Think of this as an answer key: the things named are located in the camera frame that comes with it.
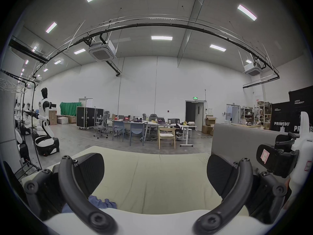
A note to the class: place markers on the white desk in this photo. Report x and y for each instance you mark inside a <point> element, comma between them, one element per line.
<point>186,127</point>

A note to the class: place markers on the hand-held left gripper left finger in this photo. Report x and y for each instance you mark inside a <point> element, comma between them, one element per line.
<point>73,192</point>

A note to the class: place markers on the metal shelf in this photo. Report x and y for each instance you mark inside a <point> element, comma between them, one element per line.
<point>263,114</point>

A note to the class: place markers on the large black flight case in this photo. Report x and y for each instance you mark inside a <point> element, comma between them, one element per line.
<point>85,117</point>

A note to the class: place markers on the blue garment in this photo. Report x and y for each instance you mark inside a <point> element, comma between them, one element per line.
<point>100,202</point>

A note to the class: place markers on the stack of cartons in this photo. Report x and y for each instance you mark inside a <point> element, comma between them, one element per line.
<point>208,126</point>

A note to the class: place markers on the grey padded headboard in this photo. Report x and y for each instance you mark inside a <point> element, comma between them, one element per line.
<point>234,138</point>

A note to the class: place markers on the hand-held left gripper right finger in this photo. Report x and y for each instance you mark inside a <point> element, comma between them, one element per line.
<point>242,187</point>

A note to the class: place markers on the green cloth screen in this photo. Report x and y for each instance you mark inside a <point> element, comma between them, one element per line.
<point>69,108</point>

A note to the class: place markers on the grey office chair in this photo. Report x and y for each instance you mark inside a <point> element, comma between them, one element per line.
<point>104,125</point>

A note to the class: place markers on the wooden chair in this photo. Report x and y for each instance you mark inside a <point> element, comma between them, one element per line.
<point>166,134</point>

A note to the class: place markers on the long table with laptops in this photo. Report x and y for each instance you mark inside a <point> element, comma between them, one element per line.
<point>140,122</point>

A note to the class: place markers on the black banner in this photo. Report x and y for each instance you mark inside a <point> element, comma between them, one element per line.
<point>293,114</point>

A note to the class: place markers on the white and black humanoid robot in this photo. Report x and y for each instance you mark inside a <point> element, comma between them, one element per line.
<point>45,121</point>

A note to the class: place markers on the low pile of cartons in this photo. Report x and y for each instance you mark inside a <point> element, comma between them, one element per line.
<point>66,119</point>

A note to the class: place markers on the narrow black flight case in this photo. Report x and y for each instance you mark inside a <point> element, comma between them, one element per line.
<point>99,115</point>

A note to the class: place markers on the blue chair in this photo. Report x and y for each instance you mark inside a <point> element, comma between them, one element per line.
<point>118,127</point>
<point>136,131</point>

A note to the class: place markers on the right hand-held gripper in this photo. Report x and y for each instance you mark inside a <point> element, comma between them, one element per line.
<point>305,153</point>

